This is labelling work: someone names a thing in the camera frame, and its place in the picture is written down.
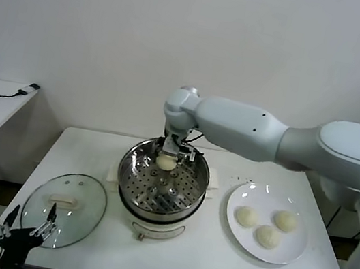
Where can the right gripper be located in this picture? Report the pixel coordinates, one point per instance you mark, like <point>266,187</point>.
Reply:
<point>171,146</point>

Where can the white round plate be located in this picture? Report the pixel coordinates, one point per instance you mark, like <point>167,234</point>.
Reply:
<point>264,207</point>

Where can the white steamed baozi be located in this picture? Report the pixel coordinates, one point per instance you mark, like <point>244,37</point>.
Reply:
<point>285,221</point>
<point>165,162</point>
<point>267,237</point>
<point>246,217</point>

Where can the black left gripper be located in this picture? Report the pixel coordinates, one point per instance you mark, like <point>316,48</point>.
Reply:
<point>19,239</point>

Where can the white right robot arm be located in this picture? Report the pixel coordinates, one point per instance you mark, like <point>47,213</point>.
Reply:
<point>236,130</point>

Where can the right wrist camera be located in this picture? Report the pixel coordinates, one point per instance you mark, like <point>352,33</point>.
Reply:
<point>191,155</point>

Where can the stainless steel steamer basket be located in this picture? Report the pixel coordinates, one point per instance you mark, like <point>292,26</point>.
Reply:
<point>185,208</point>

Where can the white electric cooker base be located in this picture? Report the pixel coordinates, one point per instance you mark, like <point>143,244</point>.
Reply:
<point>157,229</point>

